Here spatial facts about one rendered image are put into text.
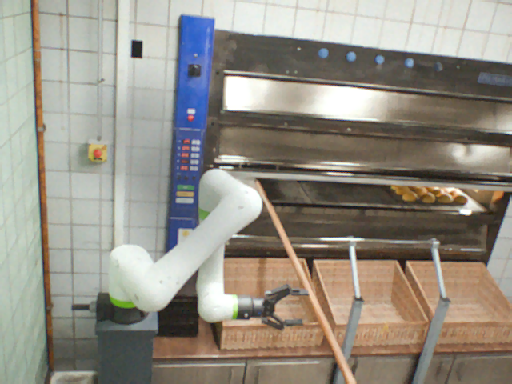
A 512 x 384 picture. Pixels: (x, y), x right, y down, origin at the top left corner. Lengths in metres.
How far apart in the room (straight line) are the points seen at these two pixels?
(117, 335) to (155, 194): 1.13
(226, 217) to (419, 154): 1.68
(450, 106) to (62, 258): 2.33
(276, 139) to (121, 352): 1.43
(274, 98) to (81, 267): 1.42
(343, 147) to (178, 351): 1.40
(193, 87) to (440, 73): 1.35
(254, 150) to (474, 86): 1.29
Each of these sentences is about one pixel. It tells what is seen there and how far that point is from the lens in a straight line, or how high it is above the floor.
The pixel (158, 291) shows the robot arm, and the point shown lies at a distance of 1.56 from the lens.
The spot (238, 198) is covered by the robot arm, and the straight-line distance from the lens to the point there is 1.60.
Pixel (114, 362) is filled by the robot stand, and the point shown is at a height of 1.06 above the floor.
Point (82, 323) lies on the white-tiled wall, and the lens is 3.19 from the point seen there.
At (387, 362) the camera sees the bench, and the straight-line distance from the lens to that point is 2.97.
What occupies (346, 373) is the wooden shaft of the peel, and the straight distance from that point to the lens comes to 1.72.
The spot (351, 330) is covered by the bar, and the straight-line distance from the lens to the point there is 2.65.
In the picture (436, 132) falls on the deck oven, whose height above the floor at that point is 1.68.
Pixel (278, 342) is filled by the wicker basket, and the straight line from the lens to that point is 2.71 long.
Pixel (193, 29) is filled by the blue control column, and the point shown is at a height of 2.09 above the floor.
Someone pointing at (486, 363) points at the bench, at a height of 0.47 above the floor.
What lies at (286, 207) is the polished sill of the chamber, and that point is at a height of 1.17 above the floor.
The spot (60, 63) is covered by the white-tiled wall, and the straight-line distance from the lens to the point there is 2.59.
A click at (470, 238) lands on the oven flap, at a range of 3.46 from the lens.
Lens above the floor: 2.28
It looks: 22 degrees down
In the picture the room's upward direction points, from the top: 7 degrees clockwise
